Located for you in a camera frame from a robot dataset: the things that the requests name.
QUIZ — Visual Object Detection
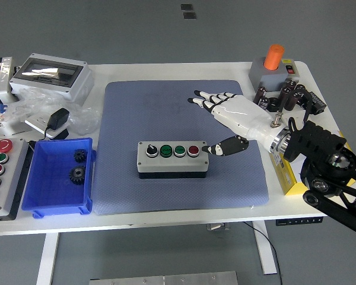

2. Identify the orange cylinder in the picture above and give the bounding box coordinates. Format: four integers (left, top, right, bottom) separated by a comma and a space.
263, 44, 285, 71

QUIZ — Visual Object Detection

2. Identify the blue plastic bin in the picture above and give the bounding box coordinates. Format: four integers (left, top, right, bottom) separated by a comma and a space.
21, 137, 97, 219

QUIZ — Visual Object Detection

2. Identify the white breaker with blue lever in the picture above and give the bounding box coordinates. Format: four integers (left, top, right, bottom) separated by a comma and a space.
0, 103, 33, 136

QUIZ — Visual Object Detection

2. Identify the yellow and white cardboard box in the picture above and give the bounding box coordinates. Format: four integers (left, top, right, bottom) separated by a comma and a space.
268, 130, 355, 196

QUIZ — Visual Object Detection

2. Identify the black ring core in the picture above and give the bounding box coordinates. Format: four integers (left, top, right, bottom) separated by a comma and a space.
267, 97, 281, 113

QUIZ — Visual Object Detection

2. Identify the grey-blue textured mat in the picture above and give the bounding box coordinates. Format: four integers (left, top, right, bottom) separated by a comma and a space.
92, 79, 271, 216

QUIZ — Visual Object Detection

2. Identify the grey metal plate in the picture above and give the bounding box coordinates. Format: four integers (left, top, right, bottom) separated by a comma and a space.
88, 270, 239, 285

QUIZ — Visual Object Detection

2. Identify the metal bracket under table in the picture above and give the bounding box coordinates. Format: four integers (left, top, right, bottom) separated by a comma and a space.
206, 223, 231, 232

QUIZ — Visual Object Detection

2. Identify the black and white device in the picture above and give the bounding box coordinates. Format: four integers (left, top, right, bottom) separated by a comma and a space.
0, 56, 18, 110

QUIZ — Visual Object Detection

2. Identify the black power adapter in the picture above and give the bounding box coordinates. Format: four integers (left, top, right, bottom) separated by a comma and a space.
44, 107, 71, 139

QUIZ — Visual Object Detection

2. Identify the black table control panel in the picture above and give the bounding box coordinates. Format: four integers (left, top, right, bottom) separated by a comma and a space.
275, 217, 324, 227

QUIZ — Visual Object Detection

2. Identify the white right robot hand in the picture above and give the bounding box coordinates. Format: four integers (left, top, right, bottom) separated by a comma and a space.
187, 90, 282, 157

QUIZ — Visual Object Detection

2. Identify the grey switch box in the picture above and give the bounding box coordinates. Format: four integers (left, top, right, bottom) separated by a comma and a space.
249, 56, 300, 92

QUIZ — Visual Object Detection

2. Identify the clear plastic bag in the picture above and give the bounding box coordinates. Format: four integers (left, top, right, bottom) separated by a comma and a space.
5, 87, 103, 136

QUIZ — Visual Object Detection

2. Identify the grey four-button control box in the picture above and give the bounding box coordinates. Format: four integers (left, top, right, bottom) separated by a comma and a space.
136, 141, 210, 180

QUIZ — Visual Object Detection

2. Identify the grey five-button control box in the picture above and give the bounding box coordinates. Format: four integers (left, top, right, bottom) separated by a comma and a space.
0, 138, 33, 222

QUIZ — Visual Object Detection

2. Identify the white table leg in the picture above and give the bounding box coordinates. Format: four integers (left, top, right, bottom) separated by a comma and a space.
35, 233, 60, 285
252, 221, 278, 276

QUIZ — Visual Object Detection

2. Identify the white wall socket panel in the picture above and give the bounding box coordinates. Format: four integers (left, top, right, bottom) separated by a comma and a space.
24, 114, 69, 140

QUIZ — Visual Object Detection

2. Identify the small black bevel gear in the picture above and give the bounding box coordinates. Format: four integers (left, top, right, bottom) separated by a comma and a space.
74, 148, 88, 163

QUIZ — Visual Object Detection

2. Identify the grey enclosure with clear lid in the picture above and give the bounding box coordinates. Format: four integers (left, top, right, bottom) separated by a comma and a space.
9, 53, 95, 105

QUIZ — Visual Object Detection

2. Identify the thin black cable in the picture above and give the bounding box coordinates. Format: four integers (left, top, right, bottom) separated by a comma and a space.
243, 221, 284, 285

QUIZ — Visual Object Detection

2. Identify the large black bevel gear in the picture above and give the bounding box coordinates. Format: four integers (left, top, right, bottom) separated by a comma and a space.
68, 165, 87, 185

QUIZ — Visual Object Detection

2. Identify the black module with green terminal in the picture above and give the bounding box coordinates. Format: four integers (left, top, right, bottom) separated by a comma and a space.
299, 91, 327, 116

